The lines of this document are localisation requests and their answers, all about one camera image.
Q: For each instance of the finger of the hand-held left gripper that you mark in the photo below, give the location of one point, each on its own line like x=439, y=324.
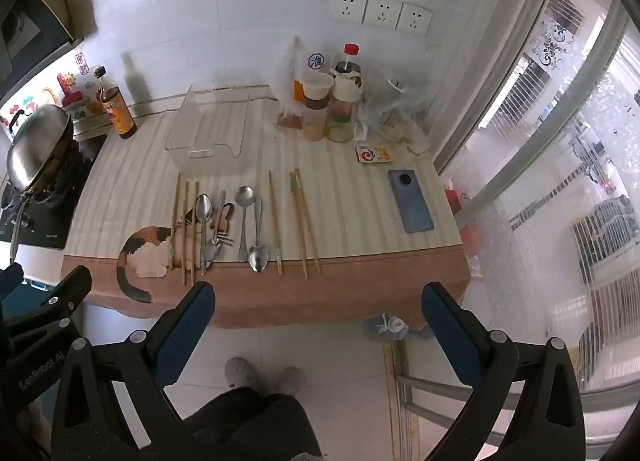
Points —
x=55, y=301
x=10, y=283

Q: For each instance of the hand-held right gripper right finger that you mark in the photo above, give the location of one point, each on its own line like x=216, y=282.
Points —
x=450, y=331

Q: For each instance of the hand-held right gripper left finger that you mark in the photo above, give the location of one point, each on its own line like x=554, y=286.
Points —
x=185, y=331

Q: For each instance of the small metal spoon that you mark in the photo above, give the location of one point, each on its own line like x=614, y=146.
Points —
x=202, y=206
x=213, y=251

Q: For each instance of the wooden chopstick white tip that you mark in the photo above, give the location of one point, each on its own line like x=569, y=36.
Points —
x=274, y=221

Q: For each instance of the round metal spoon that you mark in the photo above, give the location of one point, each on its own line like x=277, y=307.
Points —
x=245, y=196

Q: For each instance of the wooden chopstick green end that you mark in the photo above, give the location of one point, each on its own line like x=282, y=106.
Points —
x=299, y=226

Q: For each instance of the clear plastic organizer box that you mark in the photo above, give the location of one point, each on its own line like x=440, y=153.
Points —
x=207, y=151

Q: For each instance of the grey slipper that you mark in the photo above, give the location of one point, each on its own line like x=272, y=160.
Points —
x=291, y=381
x=240, y=372

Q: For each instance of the black gas stove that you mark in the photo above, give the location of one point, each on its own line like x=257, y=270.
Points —
x=65, y=201

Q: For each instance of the person's legs in dark trousers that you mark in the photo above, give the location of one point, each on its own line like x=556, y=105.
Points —
x=250, y=426

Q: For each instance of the red object behind glass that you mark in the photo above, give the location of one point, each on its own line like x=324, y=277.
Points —
x=457, y=201

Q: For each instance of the steel wok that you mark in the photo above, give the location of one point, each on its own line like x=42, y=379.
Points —
x=37, y=151

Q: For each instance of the blue smartphone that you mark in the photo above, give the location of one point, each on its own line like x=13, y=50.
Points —
x=411, y=201

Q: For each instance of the striped tablecloth with cat print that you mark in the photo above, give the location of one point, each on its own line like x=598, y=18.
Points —
x=350, y=201

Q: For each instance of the small colourful packet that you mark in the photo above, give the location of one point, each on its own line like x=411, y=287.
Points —
x=374, y=154

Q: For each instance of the dark soy sauce bottle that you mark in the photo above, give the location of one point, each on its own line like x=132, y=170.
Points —
x=119, y=113

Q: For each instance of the glass sliding door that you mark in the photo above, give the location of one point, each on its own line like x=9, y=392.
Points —
x=560, y=166

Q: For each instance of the clear crumpled plastic bag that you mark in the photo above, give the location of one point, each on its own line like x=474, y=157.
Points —
x=400, y=111

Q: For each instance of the small brown packet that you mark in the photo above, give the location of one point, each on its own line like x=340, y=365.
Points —
x=290, y=122

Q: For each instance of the range hood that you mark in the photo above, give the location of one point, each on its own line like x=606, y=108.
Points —
x=35, y=26

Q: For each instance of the plastic seasoning jar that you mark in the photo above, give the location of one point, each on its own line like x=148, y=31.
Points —
x=317, y=106

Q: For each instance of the plastic bag with blue print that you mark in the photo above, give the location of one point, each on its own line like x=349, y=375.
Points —
x=287, y=66

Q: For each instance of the red cap bottle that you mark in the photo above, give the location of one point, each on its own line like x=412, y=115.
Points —
x=351, y=52

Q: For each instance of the colourful wall stickers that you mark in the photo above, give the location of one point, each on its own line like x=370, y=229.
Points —
x=70, y=91

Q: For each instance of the white wall socket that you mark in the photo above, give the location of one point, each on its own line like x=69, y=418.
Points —
x=381, y=12
x=414, y=19
x=348, y=6

